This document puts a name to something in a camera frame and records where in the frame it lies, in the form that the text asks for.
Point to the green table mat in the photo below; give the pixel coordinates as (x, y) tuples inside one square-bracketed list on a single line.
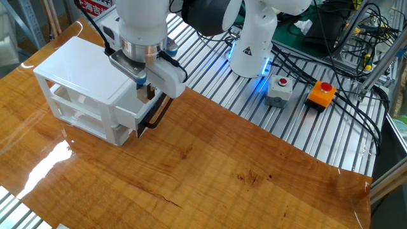
[(286, 38)]

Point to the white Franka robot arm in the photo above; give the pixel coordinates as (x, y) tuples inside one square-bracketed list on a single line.
[(143, 19)]

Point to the white foam block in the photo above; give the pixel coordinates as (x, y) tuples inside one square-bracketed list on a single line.
[(8, 47)]

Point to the orange box with red button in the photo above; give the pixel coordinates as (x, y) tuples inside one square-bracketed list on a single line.
[(319, 97)]

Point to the red and white sign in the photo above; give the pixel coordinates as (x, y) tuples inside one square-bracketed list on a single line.
[(93, 9)]

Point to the printed white paper sheets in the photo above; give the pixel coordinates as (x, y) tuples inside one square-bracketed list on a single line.
[(63, 226)]

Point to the silver blue wrist bracket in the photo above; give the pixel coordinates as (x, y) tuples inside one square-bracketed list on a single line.
[(127, 65)]

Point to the glossy wood-grain mat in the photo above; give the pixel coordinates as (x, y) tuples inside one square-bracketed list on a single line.
[(222, 175)]

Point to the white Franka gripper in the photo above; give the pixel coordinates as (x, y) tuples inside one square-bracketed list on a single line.
[(171, 81)]

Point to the black rectangular box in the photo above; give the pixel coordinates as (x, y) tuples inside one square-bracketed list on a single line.
[(324, 31)]

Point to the white plastic drawer cabinet frame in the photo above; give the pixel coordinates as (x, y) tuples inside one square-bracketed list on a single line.
[(86, 68)]

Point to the grey box with red button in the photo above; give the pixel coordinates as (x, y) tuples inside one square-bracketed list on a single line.
[(279, 92)]

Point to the crumpled white paper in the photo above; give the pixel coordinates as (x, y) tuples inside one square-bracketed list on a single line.
[(303, 26)]

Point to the aluminium profile post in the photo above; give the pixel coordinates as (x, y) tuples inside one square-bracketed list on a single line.
[(381, 63), (353, 25)]

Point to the pale green bag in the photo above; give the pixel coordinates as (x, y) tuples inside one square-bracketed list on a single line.
[(401, 127)]

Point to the aluminium frame rail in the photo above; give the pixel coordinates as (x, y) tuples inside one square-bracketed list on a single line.
[(389, 181)]

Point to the thin wooden slats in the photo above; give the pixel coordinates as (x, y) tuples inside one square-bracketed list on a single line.
[(52, 19)]

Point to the yellow green screwdriver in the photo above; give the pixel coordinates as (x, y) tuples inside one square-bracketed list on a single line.
[(368, 65)]

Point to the brown cardboard box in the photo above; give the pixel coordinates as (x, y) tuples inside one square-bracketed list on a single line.
[(401, 92)]

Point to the grey perforated steel upright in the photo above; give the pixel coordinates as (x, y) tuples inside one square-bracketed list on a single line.
[(31, 22)]

